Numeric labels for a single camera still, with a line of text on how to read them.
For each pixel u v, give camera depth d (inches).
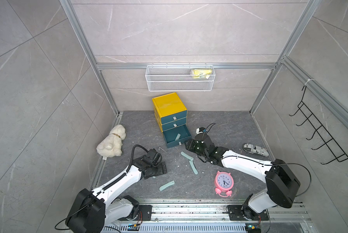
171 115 35.4
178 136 40.9
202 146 25.2
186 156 37.3
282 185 16.9
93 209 15.5
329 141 24.6
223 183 32.1
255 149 37.0
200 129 30.6
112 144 35.3
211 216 28.8
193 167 35.4
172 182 32.8
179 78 39.6
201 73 33.1
